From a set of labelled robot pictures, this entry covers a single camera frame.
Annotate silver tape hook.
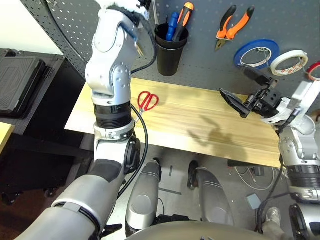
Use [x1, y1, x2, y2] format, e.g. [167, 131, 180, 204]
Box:
[298, 56, 310, 73]
[256, 47, 273, 67]

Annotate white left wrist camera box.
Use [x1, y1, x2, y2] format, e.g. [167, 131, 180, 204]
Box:
[99, 0, 151, 18]

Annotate red-handled scissors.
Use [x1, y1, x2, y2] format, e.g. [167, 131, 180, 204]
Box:
[134, 91, 160, 123]

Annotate black ribbed tool case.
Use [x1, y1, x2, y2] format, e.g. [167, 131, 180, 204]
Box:
[0, 49, 48, 118]

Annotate black plastic cup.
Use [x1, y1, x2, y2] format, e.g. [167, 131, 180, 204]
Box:
[154, 23, 190, 77]

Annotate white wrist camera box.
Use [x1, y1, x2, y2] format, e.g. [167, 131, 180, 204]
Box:
[99, 0, 151, 18]
[261, 81, 320, 126]

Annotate silver left robot leg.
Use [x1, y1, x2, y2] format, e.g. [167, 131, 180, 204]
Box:
[124, 158, 162, 237]

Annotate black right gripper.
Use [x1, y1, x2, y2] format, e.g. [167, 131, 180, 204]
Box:
[219, 66, 284, 119]

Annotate red tape roll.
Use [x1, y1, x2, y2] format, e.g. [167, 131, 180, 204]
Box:
[306, 61, 320, 82]

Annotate light wooden side table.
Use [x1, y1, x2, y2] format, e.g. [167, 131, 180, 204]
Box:
[0, 121, 16, 155]

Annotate grey foot pedal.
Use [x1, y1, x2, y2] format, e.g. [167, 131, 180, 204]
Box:
[246, 193, 263, 210]

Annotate silver robot leg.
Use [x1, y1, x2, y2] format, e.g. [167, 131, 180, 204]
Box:
[124, 158, 162, 237]
[187, 159, 235, 226]

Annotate orange and black pliers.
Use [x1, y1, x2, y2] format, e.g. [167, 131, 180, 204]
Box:
[214, 4, 256, 53]

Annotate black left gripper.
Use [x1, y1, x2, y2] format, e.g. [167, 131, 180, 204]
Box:
[136, 0, 153, 11]

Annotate grey person's shoe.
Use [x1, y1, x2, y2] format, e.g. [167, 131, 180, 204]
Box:
[265, 206, 282, 225]

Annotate white tape roll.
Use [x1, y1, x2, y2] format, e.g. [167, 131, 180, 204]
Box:
[270, 49, 310, 77]

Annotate silver right robot leg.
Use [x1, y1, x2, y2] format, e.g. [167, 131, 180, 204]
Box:
[187, 159, 235, 226]

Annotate blue tape roll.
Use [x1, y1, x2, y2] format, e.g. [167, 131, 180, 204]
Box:
[233, 38, 281, 70]

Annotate white cable bundle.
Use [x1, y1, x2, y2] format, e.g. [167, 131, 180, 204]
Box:
[234, 166, 276, 192]

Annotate orange and black screwdriver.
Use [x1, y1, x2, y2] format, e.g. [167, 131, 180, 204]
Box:
[172, 1, 195, 42]

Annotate khaki trouser leg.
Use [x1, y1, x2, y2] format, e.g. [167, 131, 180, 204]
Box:
[259, 219, 293, 240]

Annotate grey perforated pegboard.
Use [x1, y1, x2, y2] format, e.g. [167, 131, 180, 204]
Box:
[21, 0, 320, 101]

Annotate black cabinet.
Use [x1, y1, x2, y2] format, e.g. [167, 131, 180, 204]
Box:
[0, 48, 98, 203]

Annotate grey robot torso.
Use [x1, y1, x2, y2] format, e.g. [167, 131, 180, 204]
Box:
[124, 221, 273, 240]

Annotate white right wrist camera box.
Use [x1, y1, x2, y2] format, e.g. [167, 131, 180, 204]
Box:
[261, 81, 320, 126]

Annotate blue-handled screwdriver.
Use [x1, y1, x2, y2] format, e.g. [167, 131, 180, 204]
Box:
[165, 11, 180, 42]

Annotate small black electronic box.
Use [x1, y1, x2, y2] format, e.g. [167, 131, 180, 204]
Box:
[251, 166, 265, 177]

